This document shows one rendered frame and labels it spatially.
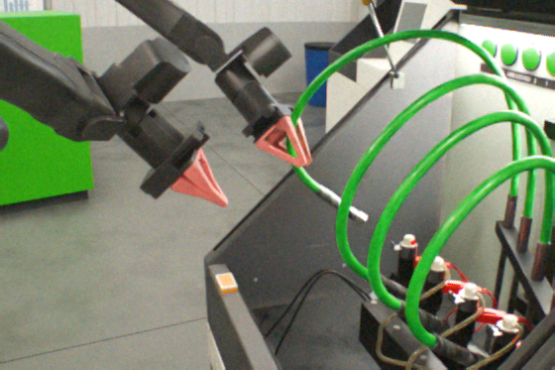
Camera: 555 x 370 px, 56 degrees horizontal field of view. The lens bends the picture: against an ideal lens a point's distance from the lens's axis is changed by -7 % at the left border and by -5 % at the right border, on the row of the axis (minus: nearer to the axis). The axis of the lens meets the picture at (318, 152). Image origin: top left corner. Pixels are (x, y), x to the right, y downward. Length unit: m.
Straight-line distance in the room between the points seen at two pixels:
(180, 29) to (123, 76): 0.26
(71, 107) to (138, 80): 0.09
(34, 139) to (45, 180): 0.30
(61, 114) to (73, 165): 3.44
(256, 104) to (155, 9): 0.22
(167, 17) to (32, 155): 3.12
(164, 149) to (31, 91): 0.20
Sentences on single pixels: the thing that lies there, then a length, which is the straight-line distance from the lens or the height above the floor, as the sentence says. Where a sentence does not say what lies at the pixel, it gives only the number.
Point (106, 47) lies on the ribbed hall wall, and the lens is 7.12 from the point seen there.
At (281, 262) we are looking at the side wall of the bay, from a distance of 1.16.
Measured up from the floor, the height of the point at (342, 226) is 1.19.
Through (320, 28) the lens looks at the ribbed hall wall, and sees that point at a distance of 8.02.
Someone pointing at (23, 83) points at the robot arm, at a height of 1.39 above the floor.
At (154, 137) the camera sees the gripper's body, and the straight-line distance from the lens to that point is 0.68.
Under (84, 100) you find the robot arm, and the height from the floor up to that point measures 1.37.
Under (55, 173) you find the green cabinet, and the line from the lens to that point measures 4.02.
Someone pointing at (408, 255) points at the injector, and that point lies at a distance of 0.86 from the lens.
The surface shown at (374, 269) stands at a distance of 0.64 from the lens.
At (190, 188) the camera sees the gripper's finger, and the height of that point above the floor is 1.24.
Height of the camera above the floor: 1.48
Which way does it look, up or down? 17 degrees down
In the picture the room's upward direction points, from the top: 2 degrees clockwise
